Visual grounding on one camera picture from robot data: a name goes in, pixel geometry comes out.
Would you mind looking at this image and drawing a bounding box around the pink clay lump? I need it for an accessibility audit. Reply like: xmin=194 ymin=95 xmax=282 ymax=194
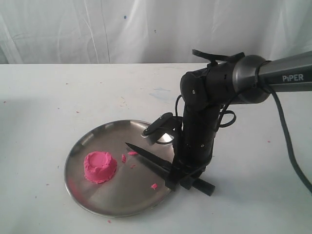
xmin=83 ymin=151 xmax=117 ymax=184

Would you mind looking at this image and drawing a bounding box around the pink clay crumb lower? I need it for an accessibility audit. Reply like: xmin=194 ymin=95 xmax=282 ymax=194
xmin=151 ymin=183 xmax=157 ymax=190

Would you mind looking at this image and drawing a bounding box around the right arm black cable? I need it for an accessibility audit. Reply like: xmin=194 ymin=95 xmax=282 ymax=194
xmin=174 ymin=48 xmax=312 ymax=199

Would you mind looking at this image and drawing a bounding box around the black knife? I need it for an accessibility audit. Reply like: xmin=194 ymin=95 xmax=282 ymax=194
xmin=126 ymin=142 xmax=215 ymax=196

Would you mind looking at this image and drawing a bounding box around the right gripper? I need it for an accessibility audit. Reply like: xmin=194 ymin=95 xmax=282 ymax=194
xmin=165 ymin=105 xmax=219 ymax=191

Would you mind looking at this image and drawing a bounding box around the white backdrop curtain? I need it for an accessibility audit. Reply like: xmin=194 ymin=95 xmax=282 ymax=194
xmin=0 ymin=0 xmax=312 ymax=64

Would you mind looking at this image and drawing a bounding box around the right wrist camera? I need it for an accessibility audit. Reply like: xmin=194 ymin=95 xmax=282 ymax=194
xmin=141 ymin=112 xmax=174 ymax=145

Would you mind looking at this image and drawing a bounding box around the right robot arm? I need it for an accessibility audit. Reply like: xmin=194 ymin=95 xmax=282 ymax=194
xmin=165 ymin=50 xmax=312 ymax=190

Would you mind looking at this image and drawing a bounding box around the pink clay crumb upper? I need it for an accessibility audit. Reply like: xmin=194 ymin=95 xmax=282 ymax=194
xmin=128 ymin=151 xmax=138 ymax=156

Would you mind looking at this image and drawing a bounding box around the round steel plate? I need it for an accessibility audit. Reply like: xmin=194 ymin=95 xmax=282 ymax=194
xmin=64 ymin=119 xmax=174 ymax=217

